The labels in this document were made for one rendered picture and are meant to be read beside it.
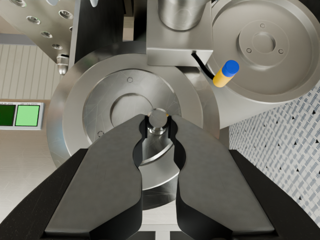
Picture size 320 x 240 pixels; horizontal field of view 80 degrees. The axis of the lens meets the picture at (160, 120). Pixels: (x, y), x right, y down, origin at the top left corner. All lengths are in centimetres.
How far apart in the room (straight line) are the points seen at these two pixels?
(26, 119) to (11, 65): 207
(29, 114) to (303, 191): 56
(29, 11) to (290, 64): 42
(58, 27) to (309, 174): 47
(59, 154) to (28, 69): 237
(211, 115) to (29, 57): 248
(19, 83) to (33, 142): 197
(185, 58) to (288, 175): 19
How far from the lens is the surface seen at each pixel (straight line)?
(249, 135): 36
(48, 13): 44
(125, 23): 64
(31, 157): 57
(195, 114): 16
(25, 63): 258
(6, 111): 62
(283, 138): 28
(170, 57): 16
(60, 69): 57
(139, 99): 15
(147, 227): 52
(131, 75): 16
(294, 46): 24
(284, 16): 25
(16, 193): 59
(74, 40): 21
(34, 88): 242
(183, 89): 17
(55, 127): 18
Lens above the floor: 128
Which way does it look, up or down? 11 degrees down
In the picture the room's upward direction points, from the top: 179 degrees counter-clockwise
